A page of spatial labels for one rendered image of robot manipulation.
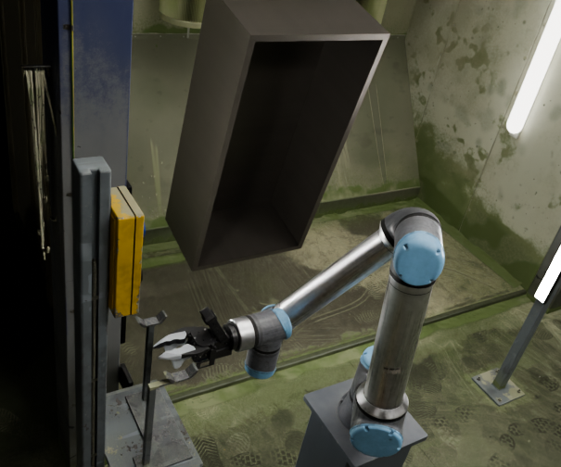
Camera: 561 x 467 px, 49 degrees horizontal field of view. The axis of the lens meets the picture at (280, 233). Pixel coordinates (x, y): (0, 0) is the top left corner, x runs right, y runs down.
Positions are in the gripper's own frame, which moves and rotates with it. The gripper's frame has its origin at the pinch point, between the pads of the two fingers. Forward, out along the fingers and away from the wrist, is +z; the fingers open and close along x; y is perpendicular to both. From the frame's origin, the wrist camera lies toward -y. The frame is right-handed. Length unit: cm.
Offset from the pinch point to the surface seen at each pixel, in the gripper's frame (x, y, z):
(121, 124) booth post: 47, -39, -4
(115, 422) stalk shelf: 5.4, 30.4, 9.1
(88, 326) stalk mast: -3.5, -16.6, 18.9
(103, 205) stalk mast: -3.5, -47.1, 16.1
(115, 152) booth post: 47, -30, -2
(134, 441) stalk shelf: -2.3, 30.4, 6.2
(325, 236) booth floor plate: 154, 105, -178
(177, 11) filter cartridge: 202, -23, -84
